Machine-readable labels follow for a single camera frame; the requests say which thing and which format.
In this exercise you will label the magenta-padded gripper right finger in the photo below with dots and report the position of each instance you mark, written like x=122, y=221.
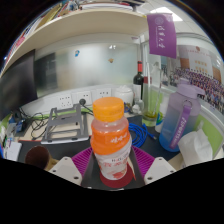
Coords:
x=160, y=170

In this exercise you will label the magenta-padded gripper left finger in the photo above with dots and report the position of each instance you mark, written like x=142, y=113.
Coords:
x=65, y=170

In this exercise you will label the orange-capped drink bottle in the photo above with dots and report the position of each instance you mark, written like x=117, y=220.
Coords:
x=110, y=140

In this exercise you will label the translucent purple water jug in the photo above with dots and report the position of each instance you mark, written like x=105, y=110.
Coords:
x=173, y=123

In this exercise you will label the black red-edged desk mat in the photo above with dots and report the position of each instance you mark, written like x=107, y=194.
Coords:
x=66, y=150

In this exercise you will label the patterned yellow mug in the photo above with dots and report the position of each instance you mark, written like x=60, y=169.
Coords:
x=38, y=156

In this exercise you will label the grey metal laptop stand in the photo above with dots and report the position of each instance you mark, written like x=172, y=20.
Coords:
x=63, y=139

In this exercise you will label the white tissue pack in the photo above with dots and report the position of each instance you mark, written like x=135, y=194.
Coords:
x=195, y=148

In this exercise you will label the round red coaster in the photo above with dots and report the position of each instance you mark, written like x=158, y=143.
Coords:
x=116, y=183

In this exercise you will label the white plastic bottle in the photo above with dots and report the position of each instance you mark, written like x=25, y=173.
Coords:
x=160, y=123

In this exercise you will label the white paper sheet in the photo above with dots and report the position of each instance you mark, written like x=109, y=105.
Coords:
x=12, y=151

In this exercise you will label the glass with yellow liquid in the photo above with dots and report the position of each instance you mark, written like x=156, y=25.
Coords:
x=150, y=115

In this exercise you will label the small blue box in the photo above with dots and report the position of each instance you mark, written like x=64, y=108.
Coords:
x=19, y=126

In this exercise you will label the white lidded pot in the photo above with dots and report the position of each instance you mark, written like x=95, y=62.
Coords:
x=124, y=95

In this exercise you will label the dark wine bottle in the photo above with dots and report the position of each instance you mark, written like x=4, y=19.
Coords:
x=138, y=83

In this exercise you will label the black computer monitor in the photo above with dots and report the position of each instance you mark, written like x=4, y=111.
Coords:
x=16, y=86

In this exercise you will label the group photo poster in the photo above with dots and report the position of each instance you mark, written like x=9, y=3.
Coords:
x=206, y=76

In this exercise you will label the purple pennant flag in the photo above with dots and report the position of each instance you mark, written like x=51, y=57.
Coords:
x=161, y=35

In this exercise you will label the white ceiling light panels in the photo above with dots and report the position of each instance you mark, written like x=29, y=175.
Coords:
x=160, y=10

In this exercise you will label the white wall socket row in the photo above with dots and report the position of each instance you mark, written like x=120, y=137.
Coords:
x=65, y=100

